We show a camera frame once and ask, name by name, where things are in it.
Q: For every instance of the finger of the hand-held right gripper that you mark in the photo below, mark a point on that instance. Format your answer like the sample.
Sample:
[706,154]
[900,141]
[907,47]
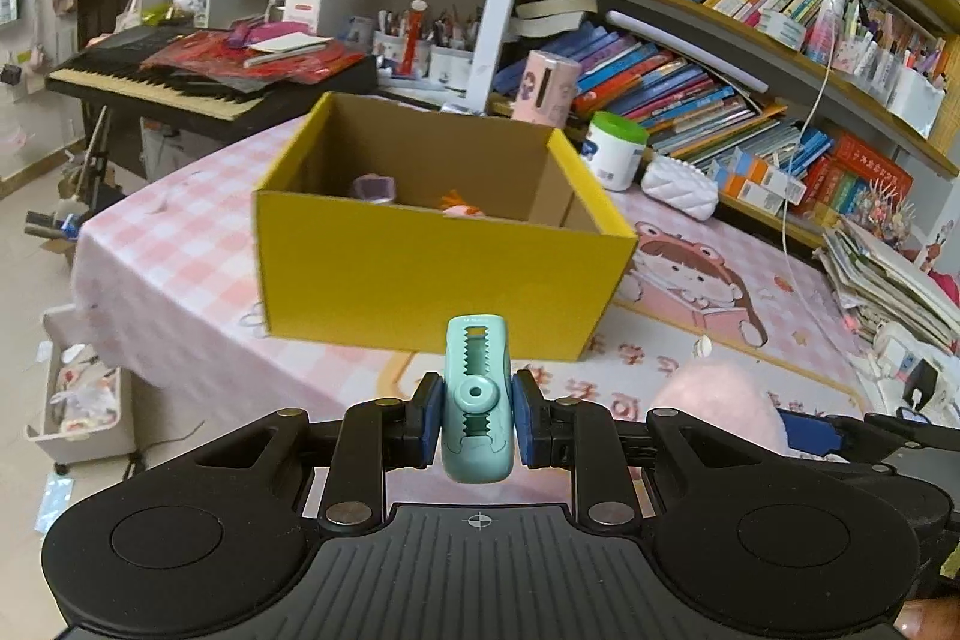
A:
[806,434]

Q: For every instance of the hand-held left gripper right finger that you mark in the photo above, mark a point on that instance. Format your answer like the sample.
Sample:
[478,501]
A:
[526,419]

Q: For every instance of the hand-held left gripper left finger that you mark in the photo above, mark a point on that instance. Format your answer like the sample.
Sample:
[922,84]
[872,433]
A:
[429,419]

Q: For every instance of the teal plastic clip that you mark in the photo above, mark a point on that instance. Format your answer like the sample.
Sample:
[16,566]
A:
[476,355]

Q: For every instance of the pink pig plush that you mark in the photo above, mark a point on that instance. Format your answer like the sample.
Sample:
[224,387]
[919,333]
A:
[712,400]

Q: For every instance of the yellow cardboard box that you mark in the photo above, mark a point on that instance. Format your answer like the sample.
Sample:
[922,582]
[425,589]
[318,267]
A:
[420,280]

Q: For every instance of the small pink plush orange feet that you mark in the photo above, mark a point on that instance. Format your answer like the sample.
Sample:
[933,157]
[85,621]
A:
[459,206]

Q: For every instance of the person's right hand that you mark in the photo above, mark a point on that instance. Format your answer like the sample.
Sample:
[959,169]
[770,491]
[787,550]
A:
[934,621]

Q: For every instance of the black charger plug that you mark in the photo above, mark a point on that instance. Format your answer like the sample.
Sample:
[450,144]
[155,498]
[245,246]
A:
[921,381]

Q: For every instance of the white power strip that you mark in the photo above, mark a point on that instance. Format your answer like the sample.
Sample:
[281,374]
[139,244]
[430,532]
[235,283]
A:
[892,347]

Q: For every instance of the stack of papers and booklets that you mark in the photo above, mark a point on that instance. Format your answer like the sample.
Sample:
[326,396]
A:
[877,272]

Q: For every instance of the red reindeer figure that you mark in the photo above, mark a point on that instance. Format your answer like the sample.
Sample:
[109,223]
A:
[934,250]

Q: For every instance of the colourful ornament bunch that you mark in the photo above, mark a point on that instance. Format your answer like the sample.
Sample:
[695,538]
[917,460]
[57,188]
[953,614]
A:
[892,212]

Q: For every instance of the orange blue cardboard box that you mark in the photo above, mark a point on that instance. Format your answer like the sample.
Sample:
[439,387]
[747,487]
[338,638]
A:
[742,192]
[757,175]

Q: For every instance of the red boxed book set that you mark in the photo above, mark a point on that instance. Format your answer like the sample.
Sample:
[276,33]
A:
[855,175]

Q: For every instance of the white quilted pouch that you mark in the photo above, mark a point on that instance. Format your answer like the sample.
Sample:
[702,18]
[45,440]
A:
[679,186]

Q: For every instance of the white jar green lid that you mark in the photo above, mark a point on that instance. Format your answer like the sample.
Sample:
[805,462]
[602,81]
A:
[615,153]

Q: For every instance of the pink electric pencil sharpener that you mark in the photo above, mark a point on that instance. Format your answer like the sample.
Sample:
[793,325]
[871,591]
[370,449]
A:
[546,89]

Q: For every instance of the white wheeled trash bin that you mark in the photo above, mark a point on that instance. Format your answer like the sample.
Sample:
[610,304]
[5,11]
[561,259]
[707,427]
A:
[75,400]

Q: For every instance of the white pen organizer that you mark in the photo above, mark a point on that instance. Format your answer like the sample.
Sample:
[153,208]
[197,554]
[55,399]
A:
[892,63]

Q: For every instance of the pile of red papers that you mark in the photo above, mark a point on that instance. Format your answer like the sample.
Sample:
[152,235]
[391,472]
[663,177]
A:
[255,57]

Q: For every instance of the clear spray bottle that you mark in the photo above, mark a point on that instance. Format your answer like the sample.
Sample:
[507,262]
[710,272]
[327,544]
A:
[821,29]

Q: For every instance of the black electronic keyboard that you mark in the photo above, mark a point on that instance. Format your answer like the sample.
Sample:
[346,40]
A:
[150,85]

